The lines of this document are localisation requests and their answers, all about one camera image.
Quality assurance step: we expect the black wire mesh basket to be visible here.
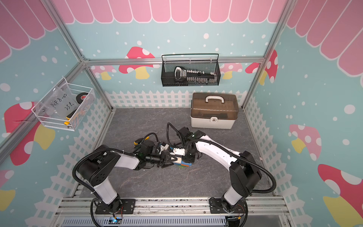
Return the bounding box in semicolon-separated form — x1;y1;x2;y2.
161;54;221;87

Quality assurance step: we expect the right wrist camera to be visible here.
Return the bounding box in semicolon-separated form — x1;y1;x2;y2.
178;127;193;142

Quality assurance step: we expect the yellow black utility knife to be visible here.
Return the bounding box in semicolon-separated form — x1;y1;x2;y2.
63;110;77;127

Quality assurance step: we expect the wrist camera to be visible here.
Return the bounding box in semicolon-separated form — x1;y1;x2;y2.
178;127;193;142
139;140;156;157

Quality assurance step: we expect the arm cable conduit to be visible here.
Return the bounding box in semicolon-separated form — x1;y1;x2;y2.
166;122;277;194
72;132;160;194

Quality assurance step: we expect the socket wrench set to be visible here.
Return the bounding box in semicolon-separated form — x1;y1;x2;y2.
174;67;218;85

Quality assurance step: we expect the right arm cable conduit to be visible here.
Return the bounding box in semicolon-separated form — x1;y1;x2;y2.
166;122;277;194

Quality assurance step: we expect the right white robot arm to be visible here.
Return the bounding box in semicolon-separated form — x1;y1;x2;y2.
184;136;262;206

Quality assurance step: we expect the yellow black screwdriver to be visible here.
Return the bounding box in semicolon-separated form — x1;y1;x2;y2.
134;137;149;146

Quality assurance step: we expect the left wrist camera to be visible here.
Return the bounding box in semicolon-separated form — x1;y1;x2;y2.
139;140;156;157

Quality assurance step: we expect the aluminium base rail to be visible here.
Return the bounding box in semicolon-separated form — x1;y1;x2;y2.
56;197;290;227

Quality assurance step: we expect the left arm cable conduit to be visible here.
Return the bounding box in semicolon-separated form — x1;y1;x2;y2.
72;132;160;194

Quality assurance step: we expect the clear plastic wall bin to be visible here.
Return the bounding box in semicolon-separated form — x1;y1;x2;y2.
32;78;96;131

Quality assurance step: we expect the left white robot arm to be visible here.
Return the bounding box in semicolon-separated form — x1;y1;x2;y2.
72;141;178;205

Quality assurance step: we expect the beige lego brick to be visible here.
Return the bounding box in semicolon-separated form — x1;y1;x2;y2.
173;157;182;164

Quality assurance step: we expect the black tape roll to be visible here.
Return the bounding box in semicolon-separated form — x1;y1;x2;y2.
76;92;88;104

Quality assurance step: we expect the white toolbox brown lid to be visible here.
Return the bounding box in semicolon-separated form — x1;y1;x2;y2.
190;93;239;130

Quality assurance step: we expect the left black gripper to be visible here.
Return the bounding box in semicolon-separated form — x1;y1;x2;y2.
146;151;177;168

